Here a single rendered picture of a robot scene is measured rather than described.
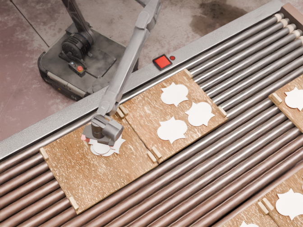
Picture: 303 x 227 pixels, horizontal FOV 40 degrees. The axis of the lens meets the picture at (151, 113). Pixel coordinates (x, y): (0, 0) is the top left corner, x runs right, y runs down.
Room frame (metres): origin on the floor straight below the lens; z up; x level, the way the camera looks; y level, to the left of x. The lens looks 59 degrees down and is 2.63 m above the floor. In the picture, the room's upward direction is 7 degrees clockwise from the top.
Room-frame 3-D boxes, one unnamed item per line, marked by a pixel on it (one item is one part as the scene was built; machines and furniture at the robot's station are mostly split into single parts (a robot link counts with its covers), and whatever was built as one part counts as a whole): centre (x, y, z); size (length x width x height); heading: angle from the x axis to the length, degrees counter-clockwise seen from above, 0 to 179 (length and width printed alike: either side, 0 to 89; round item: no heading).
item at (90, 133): (0.78, 0.21, 1.13); 0.10 x 0.07 x 0.07; 83
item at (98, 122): (0.78, 0.20, 1.19); 0.07 x 0.06 x 0.07; 63
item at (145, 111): (1.03, -0.10, 0.93); 0.41 x 0.35 x 0.02; 131
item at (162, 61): (1.33, -0.03, 0.92); 0.06 x 0.06 x 0.01; 40
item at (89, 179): (0.75, 0.21, 0.93); 0.41 x 0.35 x 0.02; 130
